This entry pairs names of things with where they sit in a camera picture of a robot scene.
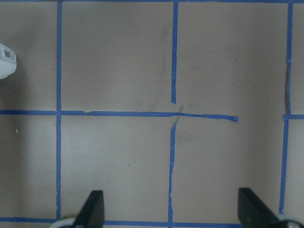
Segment clear tennis ball can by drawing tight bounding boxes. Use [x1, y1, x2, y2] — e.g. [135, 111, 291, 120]
[0, 44, 17, 79]

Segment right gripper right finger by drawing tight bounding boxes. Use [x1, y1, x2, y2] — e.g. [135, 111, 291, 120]
[237, 188, 304, 228]

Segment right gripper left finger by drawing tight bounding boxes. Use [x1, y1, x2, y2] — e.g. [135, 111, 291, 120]
[51, 190, 105, 228]

